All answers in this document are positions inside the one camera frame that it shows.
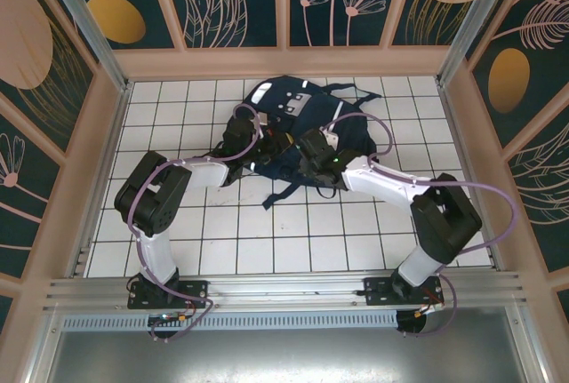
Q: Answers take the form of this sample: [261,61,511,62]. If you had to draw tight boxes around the navy blue backpack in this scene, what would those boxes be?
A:
[221,75,383,211]

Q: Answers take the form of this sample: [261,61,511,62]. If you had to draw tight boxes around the teal panel pink flowers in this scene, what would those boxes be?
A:
[288,0,388,46]

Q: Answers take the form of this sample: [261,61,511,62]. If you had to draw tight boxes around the small circuit board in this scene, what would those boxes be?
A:
[148,311,188,325]

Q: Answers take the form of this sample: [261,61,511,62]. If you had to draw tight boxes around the grey sheet metal panel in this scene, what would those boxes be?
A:
[26,305,548,383]

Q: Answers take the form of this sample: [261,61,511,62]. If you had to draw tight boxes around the teal panel orange oval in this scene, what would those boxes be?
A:
[57,0,184,51]

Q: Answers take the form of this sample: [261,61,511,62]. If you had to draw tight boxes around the teal panel oval and fern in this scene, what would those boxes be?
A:
[464,0,569,151]

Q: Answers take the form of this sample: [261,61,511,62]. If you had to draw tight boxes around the teal panel pink fern leaves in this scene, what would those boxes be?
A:
[506,118,569,274]

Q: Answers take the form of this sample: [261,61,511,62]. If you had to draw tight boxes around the teal panel single pink flower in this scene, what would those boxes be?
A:
[0,109,63,280]

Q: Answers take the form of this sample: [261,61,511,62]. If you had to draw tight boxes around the teal panel large pink oval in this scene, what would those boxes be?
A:
[0,0,100,160]

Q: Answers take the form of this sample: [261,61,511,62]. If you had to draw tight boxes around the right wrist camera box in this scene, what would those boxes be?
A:
[297,127,339,164]

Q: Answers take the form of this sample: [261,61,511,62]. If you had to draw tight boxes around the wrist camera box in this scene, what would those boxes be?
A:
[297,127,339,164]
[221,111,270,148]

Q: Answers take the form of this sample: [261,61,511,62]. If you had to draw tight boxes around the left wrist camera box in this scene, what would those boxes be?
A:
[221,111,270,148]

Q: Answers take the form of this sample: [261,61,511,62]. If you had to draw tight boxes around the aluminium mounting rail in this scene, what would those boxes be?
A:
[42,270,528,313]

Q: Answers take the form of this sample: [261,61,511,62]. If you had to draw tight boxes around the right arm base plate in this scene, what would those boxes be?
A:
[363,276,445,308]

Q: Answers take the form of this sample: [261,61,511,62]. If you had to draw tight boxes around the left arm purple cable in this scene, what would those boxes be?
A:
[126,105,263,344]

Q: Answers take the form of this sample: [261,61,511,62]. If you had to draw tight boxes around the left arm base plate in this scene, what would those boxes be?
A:
[127,279,210,310]

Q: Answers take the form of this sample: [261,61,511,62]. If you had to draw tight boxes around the grey slotted cable duct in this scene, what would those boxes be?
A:
[61,309,399,331]

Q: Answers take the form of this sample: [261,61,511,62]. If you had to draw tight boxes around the aluminium corner post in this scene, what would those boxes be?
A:
[437,0,530,86]
[37,0,132,93]

